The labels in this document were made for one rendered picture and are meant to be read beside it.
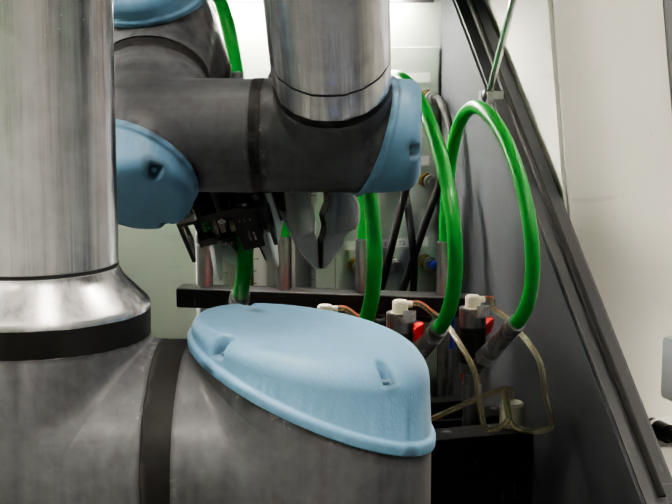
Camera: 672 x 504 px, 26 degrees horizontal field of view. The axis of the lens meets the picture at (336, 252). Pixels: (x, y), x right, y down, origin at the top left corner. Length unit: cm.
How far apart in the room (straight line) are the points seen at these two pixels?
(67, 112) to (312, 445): 19
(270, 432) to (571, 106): 97
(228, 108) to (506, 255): 72
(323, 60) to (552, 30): 75
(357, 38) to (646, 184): 79
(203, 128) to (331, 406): 32
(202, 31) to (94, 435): 40
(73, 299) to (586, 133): 97
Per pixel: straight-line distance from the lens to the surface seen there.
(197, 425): 67
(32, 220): 68
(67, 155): 68
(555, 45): 158
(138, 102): 94
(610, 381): 143
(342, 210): 115
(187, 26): 100
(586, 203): 157
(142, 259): 170
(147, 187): 93
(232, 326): 69
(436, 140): 136
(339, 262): 175
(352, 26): 84
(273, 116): 93
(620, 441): 140
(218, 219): 114
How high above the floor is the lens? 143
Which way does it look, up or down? 10 degrees down
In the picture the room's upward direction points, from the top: straight up
